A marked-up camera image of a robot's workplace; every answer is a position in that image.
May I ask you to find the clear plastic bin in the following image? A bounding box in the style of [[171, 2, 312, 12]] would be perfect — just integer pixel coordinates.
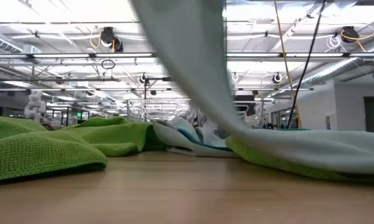
[[227, 100, 267, 129], [125, 98, 192, 124]]

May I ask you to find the hanging black cable loop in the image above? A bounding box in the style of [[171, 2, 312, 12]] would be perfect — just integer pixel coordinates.
[[100, 58, 116, 70]]

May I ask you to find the yellow hanging cable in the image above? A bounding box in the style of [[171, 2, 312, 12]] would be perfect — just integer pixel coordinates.
[[273, 0, 301, 129]]

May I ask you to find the silver ventilation duct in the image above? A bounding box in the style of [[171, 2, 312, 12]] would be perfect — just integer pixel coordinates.
[[294, 43, 374, 86], [0, 32, 24, 54]]

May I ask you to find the white robot figure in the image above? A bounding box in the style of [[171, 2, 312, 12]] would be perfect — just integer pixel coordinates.
[[24, 90, 48, 122]]

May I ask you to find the black ceiling cable reel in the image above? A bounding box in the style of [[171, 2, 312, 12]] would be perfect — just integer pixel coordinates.
[[340, 26, 360, 44], [99, 26, 124, 53]]

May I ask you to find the light blue microfiber towel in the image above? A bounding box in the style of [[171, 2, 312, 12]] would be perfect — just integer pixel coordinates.
[[130, 0, 374, 175]]

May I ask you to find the long ceiling light bar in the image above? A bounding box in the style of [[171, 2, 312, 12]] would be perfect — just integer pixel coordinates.
[[0, 52, 374, 60]]

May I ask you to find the black camera stand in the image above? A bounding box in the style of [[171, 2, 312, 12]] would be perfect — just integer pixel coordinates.
[[142, 73, 172, 102]]

